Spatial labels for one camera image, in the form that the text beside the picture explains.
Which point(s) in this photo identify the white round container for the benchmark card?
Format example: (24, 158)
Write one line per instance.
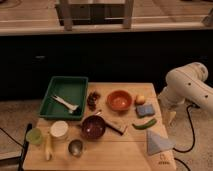
(59, 129)

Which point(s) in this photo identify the small metal cup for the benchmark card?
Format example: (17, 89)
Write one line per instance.
(75, 147)

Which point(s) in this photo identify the green pepper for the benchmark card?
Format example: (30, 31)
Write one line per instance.
(148, 124)

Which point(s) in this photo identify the dark maroon bowl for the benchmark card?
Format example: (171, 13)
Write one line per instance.
(93, 127)

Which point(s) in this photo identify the bunch of dark grapes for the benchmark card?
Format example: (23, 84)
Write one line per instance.
(92, 99)

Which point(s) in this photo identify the small yellow fruit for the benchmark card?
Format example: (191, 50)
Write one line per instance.
(140, 100)

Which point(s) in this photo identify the green plastic tray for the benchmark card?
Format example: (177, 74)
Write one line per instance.
(72, 90)

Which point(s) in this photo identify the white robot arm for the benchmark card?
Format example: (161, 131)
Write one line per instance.
(185, 83)

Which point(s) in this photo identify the blue sponge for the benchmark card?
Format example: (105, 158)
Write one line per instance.
(145, 110)

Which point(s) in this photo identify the yellow banana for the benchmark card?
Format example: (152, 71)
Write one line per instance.
(48, 147)

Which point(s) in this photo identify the orange red bowl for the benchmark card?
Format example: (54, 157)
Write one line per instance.
(119, 100)

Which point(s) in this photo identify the light green cup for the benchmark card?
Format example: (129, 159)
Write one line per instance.
(34, 136)

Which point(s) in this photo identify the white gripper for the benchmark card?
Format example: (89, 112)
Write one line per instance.
(168, 116)

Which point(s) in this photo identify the wooden stool frame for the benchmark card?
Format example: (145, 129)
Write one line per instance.
(72, 13)

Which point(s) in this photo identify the grey towel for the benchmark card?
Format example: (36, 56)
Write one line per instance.
(157, 144)

